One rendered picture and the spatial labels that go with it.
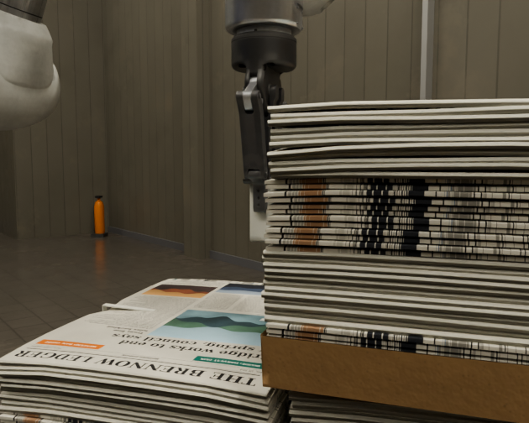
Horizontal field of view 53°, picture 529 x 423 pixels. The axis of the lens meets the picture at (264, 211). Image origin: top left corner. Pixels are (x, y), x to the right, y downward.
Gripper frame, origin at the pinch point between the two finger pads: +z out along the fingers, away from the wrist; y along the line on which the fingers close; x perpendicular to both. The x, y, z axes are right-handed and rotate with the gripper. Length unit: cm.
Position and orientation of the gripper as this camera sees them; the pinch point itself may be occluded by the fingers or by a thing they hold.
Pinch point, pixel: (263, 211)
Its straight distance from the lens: 63.5
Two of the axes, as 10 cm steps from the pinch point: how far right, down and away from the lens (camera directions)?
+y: 2.9, -0.9, 9.5
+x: -9.6, -0.3, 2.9
